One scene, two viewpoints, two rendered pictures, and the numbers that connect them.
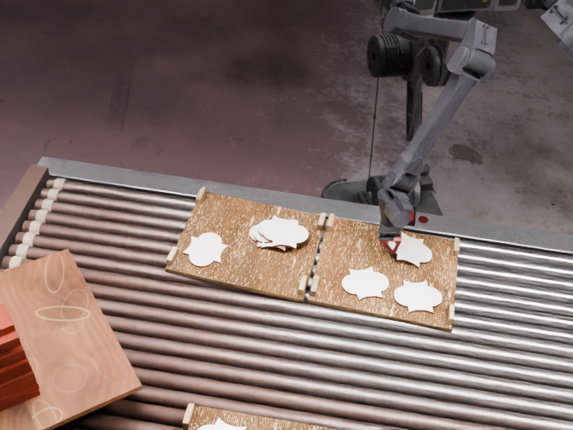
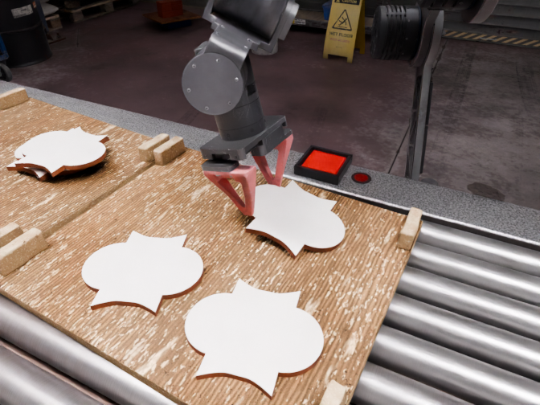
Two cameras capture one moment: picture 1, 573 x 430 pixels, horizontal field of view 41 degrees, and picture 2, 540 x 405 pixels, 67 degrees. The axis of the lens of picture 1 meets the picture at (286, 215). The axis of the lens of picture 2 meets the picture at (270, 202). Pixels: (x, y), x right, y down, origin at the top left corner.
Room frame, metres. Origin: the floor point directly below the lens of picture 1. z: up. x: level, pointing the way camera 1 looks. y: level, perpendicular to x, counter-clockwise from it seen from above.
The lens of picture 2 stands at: (1.21, -0.50, 1.29)
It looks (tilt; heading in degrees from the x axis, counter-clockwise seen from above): 37 degrees down; 21
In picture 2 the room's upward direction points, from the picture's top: straight up
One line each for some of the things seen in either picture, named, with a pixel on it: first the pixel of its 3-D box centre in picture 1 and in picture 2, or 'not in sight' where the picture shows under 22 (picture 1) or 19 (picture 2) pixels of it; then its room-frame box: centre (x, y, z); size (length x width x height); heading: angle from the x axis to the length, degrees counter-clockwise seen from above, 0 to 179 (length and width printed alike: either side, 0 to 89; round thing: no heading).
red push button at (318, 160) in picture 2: not in sight; (323, 165); (1.78, -0.37, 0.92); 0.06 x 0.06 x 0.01; 85
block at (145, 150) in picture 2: (321, 221); (155, 147); (1.69, -0.11, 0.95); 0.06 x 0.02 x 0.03; 170
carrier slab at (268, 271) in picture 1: (249, 243); (11, 163); (1.59, 0.11, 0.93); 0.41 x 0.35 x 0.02; 80
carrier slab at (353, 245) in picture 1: (386, 270); (222, 251); (1.53, -0.31, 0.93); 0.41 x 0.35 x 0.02; 82
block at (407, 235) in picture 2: (456, 246); (411, 227); (1.63, -0.52, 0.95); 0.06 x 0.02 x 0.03; 172
